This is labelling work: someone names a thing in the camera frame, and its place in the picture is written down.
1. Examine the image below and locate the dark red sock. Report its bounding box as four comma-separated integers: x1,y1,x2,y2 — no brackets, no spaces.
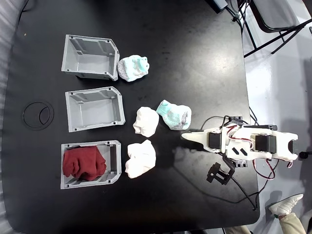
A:
62,145,107,182

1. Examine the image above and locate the red and white servo cable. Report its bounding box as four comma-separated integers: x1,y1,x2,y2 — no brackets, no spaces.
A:
253,157,293,180

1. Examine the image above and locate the large white sock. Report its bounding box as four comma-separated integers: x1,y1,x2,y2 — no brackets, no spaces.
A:
124,139,157,179

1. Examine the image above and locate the small white sock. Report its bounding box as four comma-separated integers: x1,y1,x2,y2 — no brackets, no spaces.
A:
132,106,160,137

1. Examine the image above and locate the person's white shoe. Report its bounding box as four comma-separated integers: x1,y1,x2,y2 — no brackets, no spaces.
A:
268,193,304,216

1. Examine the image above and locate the gray power adapter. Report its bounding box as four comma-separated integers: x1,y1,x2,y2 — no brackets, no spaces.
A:
210,0,231,12

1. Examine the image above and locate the black folding chair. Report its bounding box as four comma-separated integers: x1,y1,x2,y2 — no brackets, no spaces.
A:
237,0,312,59

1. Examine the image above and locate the person's leg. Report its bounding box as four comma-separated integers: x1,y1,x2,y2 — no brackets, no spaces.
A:
278,212,308,234

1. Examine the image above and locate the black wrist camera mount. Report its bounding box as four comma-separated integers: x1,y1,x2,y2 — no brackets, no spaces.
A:
206,161,236,187

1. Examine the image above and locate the round black table grommet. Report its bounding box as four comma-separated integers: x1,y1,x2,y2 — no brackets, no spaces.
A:
22,102,55,131

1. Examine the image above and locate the black camera cable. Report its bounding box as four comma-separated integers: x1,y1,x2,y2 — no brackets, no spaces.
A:
229,176,260,212

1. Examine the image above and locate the teal and gray sock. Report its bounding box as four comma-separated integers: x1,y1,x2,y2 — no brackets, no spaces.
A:
117,55,150,82
155,99,193,131

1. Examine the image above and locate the gray plastic bin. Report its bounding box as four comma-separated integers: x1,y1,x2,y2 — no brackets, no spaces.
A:
65,86,126,133
60,139,122,190
61,34,120,82

